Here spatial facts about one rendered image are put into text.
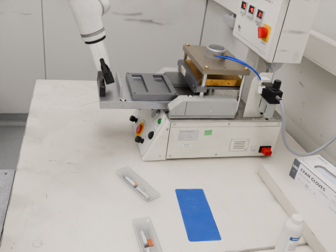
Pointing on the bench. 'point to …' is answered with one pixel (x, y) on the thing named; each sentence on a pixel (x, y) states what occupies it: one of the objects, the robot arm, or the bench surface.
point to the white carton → (317, 179)
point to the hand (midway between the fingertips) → (108, 78)
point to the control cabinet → (271, 39)
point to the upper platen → (216, 79)
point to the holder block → (150, 87)
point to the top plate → (216, 60)
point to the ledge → (301, 207)
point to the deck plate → (222, 118)
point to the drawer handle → (101, 84)
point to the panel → (147, 126)
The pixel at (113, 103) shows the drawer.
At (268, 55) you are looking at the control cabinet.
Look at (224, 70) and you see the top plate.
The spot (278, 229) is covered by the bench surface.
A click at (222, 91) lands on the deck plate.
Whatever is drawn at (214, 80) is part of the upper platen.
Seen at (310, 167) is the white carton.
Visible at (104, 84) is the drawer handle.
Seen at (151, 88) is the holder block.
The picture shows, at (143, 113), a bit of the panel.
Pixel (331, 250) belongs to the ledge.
